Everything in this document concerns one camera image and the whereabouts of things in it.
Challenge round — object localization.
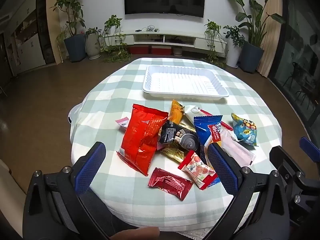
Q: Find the beige curtain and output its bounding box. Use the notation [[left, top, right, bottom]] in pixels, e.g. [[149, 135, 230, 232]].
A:
[[257, 0, 284, 78]]

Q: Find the green checked tablecloth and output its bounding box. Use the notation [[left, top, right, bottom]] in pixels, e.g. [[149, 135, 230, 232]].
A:
[[67, 57, 284, 233]]

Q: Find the white strawberry print packet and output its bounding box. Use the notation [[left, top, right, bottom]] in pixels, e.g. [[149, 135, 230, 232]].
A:
[[178, 150, 220, 190]]

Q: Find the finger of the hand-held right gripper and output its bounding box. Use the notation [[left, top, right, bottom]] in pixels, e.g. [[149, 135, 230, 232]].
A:
[[269, 145, 305, 183], [299, 137, 320, 162]]

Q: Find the white plastic tray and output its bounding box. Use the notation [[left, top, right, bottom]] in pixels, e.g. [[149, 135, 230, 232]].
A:
[[142, 64, 230, 103]]

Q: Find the tangle of cables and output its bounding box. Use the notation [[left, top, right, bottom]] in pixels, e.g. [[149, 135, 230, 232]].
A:
[[135, 25, 160, 33]]

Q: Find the blue cake packet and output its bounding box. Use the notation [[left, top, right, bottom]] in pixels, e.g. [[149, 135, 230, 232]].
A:
[[193, 115, 223, 155]]

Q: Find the gold snack packet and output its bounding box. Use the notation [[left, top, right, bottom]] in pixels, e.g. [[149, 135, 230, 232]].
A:
[[160, 146, 192, 164]]

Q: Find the pale pink snack packet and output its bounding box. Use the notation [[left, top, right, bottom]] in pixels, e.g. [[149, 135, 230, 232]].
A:
[[221, 129, 256, 167]]

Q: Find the trailing vine plant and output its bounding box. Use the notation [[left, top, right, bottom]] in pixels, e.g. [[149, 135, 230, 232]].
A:
[[204, 19, 227, 67]]

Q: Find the small dark red packet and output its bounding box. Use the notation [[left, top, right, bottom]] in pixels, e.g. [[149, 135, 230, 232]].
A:
[[148, 167, 194, 202]]

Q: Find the trailing pothos plant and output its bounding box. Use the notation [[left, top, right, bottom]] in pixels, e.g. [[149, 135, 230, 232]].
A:
[[100, 15, 133, 63]]

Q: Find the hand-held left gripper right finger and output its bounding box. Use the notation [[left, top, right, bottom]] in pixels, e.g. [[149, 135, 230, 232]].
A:
[[207, 142, 290, 240]]

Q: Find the person's left hand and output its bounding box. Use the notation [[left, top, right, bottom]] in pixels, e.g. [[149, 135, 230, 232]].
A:
[[110, 227, 161, 240]]

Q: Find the large red snack bag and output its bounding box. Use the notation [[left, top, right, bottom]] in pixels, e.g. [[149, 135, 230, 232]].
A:
[[117, 104, 169, 177]]

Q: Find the small bushy plant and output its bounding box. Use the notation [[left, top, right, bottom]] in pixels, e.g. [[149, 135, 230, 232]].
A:
[[223, 25, 247, 48]]

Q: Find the dark blue square planter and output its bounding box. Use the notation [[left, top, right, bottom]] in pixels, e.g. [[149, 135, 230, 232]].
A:
[[64, 34, 87, 63], [240, 41, 265, 74]]

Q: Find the teal cartoon snack packet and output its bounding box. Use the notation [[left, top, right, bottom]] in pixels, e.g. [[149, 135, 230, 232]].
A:
[[230, 112, 258, 147]]

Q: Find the white television cabinet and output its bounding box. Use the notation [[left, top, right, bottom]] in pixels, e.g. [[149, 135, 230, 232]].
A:
[[104, 31, 228, 55]]

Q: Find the large broad leaf plant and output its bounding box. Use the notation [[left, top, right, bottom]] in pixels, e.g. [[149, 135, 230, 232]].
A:
[[222, 0, 287, 47]]

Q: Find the glass sliding door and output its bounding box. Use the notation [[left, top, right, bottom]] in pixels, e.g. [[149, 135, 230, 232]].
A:
[[269, 0, 320, 140]]

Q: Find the grey ribbed plant pot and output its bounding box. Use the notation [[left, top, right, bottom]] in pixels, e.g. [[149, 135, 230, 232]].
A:
[[85, 32, 102, 60]]

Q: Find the orange snack packet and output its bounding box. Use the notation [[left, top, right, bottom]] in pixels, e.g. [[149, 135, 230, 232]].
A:
[[167, 99, 185, 125]]

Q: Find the tall leafy tree plant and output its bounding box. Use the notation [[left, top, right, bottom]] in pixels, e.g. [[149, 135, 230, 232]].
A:
[[50, 0, 87, 39]]

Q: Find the tall white plant pot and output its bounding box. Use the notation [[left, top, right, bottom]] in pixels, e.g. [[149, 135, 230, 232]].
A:
[[226, 44, 242, 68]]

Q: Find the black and gold cake packet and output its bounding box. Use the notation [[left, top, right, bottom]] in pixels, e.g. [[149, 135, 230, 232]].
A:
[[157, 119, 200, 154]]

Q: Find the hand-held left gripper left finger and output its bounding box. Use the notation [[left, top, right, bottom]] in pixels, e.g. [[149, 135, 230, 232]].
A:
[[22, 141, 110, 240]]

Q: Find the red storage box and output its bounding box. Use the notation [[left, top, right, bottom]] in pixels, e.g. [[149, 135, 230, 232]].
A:
[[151, 46, 173, 55], [129, 45, 150, 54]]

